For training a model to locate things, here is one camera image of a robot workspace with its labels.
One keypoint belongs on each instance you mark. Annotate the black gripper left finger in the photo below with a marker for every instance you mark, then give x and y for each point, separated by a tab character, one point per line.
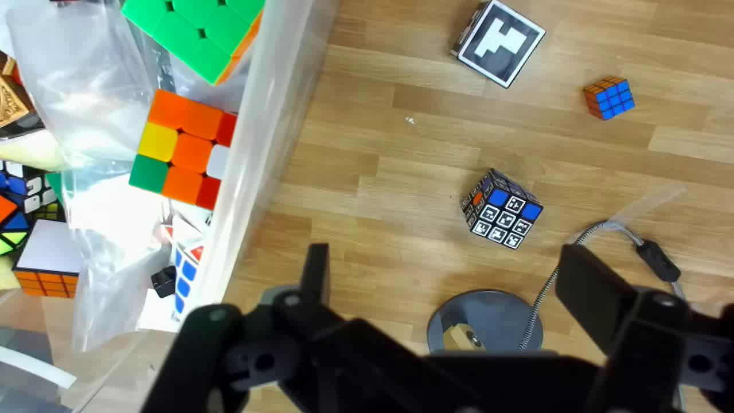
315	271

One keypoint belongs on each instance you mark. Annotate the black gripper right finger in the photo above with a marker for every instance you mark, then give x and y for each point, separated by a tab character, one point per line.
593	295

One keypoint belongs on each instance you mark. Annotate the black lettered puzzle cube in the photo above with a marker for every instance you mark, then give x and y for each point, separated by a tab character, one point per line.
502	208

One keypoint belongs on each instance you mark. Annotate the white blue puzzle cube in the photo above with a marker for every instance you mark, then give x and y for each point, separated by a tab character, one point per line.
183	270

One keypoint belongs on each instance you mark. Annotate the small black cube piece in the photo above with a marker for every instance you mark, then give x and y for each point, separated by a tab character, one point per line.
164	280

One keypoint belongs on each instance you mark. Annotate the orange yellow green cube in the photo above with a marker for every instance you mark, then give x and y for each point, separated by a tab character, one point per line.
183	150

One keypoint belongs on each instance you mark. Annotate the small blue orange rubik's cube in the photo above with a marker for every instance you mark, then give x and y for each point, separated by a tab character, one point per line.
609	98

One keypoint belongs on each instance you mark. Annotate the white orange puzzle cube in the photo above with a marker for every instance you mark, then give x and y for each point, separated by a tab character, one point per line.
46	255

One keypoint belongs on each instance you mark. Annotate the black white tag cube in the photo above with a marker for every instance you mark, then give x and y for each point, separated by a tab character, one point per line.
500	41

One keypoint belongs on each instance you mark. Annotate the large green stickerless cube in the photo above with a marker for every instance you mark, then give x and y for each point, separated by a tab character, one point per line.
196	31

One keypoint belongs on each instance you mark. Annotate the black multicolour skewed cube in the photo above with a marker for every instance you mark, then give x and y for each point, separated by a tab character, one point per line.
22	203

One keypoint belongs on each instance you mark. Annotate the grey round base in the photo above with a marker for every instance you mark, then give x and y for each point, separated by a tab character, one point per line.
495	312

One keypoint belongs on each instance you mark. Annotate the clear plastic storage bin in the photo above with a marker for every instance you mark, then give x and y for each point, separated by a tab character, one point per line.
282	116

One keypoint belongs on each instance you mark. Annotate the brown wooden puzzle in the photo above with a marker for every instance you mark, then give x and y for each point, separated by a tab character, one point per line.
13	100

